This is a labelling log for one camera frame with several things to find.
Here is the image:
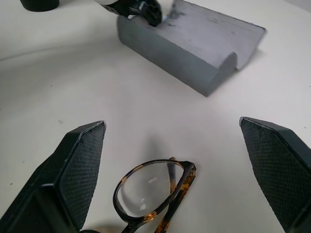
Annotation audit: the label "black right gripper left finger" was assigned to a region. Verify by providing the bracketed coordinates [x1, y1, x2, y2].
[0, 120, 107, 233]

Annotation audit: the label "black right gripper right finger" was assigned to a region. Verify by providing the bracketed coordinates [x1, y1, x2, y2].
[239, 116, 311, 233]

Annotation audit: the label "black cup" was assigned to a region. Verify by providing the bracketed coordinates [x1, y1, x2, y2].
[19, 0, 60, 12]

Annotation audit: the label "grey foam tray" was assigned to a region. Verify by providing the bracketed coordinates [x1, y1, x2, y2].
[117, 0, 267, 98]

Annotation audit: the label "tortoiseshell eyeglasses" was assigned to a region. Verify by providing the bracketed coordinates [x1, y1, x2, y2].
[79, 157, 197, 233]

